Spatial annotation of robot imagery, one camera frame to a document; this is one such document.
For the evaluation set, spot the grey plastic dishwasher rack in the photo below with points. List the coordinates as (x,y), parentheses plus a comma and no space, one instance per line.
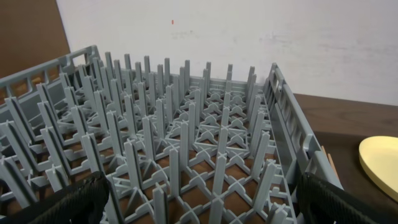
(175,148)

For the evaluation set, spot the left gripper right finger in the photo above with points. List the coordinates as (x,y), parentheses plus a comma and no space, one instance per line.
(322,202)

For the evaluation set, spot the yellow round plate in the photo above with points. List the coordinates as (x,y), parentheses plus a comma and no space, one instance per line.
(378,158)

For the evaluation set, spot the dark brown serving tray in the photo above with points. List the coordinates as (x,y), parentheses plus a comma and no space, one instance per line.
(344,150)

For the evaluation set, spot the wooden chopstick left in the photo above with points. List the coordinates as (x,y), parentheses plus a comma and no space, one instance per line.
(323,149)

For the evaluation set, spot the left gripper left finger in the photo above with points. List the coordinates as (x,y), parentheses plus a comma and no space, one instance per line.
(81,202)

